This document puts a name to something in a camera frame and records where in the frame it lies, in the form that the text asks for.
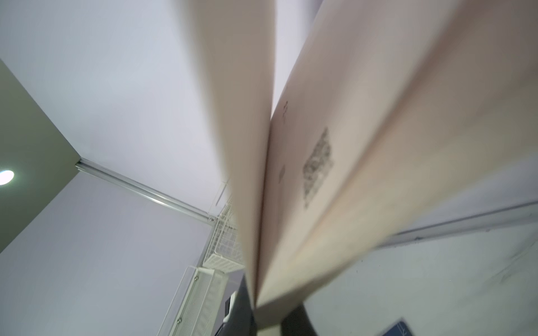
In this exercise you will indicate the white wire basket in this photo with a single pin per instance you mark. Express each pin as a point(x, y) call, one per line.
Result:
point(223, 252)

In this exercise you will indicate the aluminium frame rail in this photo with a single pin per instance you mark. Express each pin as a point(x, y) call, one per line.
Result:
point(146, 192)

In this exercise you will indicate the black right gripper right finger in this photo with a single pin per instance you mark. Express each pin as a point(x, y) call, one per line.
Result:
point(297, 323)

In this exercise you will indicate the round ceiling light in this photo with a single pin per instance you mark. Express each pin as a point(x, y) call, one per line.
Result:
point(6, 177)

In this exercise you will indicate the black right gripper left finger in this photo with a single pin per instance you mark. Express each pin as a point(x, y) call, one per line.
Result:
point(241, 321)

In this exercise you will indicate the white perforated metal shelf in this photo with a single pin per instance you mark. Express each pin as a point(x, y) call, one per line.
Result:
point(195, 305)

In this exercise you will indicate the dark blue barcode book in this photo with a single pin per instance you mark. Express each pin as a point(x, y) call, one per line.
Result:
point(400, 328)

